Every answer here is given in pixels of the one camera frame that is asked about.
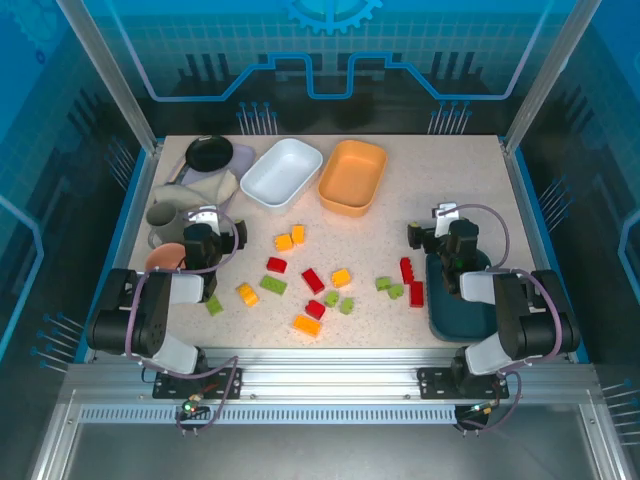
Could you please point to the long red lego brick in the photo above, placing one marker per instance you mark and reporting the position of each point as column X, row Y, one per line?
column 407, row 270
column 313, row 280
column 416, row 293

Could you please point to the sloped red lego brick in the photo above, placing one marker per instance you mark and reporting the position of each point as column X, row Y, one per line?
column 277, row 265

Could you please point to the yellow lego brick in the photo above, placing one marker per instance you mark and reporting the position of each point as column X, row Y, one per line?
column 284, row 242
column 341, row 278
column 247, row 294
column 298, row 234

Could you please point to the small green lego brick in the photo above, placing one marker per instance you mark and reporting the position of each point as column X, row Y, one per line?
column 331, row 299
column 383, row 283
column 395, row 291
column 346, row 305

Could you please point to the long green lego brick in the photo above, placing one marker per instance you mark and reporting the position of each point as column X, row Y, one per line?
column 273, row 284

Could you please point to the white plastic container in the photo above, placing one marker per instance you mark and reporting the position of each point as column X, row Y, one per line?
column 280, row 175

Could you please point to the teal plastic container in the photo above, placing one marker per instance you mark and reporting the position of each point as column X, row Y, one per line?
column 460, row 320

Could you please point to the orange plastic container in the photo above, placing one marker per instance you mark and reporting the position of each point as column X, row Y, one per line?
column 352, row 175

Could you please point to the orange lego brick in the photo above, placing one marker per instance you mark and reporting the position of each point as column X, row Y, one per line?
column 306, row 325

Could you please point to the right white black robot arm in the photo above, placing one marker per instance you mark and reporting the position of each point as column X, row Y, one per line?
column 530, row 320

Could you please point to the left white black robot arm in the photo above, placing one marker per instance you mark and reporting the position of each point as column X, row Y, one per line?
column 145, row 320

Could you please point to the pink mug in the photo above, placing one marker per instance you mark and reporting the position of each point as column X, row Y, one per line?
column 162, row 257

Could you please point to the grey mug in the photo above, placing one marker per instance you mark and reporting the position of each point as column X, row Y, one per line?
column 162, row 215

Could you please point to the beige cloth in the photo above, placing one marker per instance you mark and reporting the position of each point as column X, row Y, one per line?
column 200, row 190

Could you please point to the black round pan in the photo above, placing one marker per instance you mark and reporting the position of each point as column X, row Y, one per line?
column 207, row 152

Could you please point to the small led circuit board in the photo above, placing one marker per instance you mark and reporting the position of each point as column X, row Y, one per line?
column 192, row 406
column 480, row 409

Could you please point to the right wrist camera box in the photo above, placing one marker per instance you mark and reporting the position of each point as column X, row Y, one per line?
column 445, row 222

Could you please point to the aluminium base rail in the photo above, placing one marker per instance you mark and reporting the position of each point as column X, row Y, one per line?
column 325, row 370

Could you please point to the aluminium frame post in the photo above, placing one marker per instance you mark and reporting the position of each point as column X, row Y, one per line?
column 550, row 75
column 115, row 85

